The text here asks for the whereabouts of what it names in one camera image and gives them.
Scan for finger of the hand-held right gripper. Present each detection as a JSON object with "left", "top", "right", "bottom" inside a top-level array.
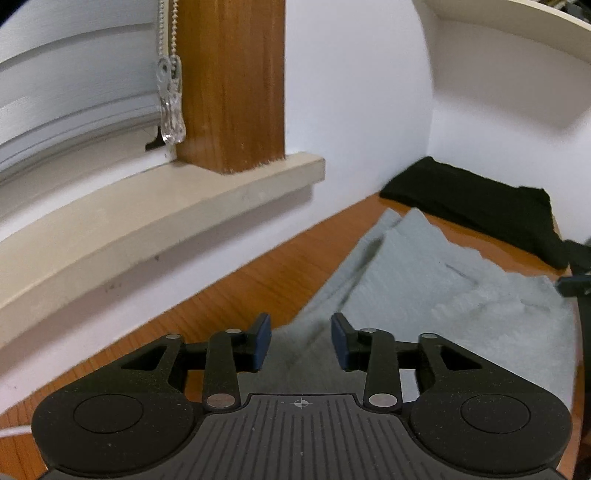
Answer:
[{"left": 556, "top": 273, "right": 591, "bottom": 300}]

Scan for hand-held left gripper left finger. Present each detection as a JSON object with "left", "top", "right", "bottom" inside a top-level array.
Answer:
[{"left": 121, "top": 313, "right": 273, "bottom": 411}]

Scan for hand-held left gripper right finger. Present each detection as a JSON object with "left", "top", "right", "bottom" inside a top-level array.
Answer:
[{"left": 331, "top": 313, "right": 483, "bottom": 411}]

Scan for grey printed sweatshirt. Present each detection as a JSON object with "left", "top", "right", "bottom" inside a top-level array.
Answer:
[{"left": 231, "top": 208, "right": 577, "bottom": 411}]

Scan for black folded garment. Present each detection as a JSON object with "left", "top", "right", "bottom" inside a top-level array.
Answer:
[{"left": 379, "top": 156, "right": 570, "bottom": 270}]

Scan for beige window sill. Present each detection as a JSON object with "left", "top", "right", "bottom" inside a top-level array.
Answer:
[{"left": 0, "top": 152, "right": 326, "bottom": 347}]

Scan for grey window blind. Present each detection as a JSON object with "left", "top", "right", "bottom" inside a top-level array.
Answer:
[{"left": 0, "top": 0, "right": 162, "bottom": 176}]

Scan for clear plastic chain clip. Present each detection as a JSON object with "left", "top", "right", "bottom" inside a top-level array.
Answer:
[{"left": 154, "top": 55, "right": 186, "bottom": 146}]

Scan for wooden window frame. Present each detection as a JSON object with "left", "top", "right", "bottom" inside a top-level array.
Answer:
[{"left": 175, "top": 0, "right": 287, "bottom": 177}]

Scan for cream wall shelf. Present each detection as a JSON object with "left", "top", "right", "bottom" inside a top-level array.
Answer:
[{"left": 413, "top": 0, "right": 591, "bottom": 65}]

